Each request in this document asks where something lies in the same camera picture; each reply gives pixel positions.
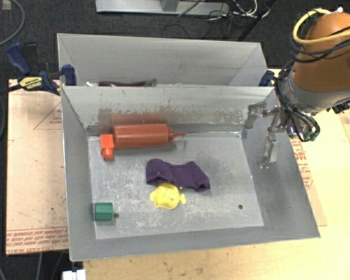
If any green cube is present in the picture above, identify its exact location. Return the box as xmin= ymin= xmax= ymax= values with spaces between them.
xmin=93 ymin=202 xmax=115 ymax=222

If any yellow toy fish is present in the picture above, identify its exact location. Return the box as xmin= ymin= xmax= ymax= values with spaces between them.
xmin=149 ymin=182 xmax=187 ymax=210

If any grey metal bin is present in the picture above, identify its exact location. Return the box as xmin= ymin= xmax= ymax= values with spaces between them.
xmin=57 ymin=33 xmax=321 ymax=263

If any brown cardboard board, red print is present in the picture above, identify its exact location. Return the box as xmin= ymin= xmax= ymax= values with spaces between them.
xmin=5 ymin=79 xmax=328 ymax=256

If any orange plastic block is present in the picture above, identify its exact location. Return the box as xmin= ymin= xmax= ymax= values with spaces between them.
xmin=100 ymin=134 xmax=116 ymax=160

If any purple cloth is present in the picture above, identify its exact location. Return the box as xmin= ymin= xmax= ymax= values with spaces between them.
xmin=145 ymin=158 xmax=211 ymax=193

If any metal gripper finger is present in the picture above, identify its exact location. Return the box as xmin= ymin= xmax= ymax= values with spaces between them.
xmin=257 ymin=132 xmax=281 ymax=169
xmin=244 ymin=101 xmax=266 ymax=130

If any red-brown squeeze bottle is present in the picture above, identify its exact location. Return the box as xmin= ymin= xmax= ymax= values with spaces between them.
xmin=112 ymin=123 xmax=188 ymax=150

